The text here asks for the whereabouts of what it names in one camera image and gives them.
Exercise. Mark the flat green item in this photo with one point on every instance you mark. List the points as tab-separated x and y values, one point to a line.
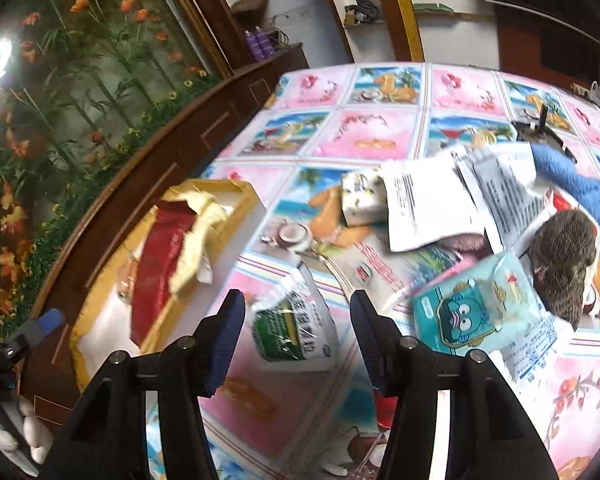
432	8

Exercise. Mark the pale yellow rubber glove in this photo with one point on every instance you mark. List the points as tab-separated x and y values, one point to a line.
200	240

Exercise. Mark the green and white packet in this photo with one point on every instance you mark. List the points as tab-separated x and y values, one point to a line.
290	325

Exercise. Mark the large white packet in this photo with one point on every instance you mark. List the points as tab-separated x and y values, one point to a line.
425	205

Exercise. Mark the dark bundle on shelf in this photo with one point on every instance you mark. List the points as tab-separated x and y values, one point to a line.
362	10

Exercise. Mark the white packet blue print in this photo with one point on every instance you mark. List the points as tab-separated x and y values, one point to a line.
535	350

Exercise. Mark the person's left hand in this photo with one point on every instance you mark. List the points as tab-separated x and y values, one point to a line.
34	432

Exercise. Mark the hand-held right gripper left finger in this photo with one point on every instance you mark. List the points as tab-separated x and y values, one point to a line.
228	340

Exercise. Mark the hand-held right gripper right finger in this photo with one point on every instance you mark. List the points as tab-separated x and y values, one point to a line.
366	340

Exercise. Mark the blue towel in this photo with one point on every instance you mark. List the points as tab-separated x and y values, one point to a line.
585	185

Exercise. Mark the brown plush toy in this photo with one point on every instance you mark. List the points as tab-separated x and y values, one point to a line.
565	260

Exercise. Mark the teal cartoon tissue pack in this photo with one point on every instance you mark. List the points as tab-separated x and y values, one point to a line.
460	310

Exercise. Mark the black stand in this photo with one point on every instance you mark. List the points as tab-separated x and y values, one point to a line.
540	132

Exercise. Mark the yellow cardboard box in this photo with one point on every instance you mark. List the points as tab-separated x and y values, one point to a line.
105	325

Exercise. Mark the lemon print tissue pack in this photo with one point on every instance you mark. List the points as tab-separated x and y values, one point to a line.
360	200

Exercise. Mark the printed tablecloth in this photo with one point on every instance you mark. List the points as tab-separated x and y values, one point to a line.
370	125

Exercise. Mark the flower wall panel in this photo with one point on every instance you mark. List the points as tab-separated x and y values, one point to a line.
90	85

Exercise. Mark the silver white sachet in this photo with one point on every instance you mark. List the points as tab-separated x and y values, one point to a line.
505	185

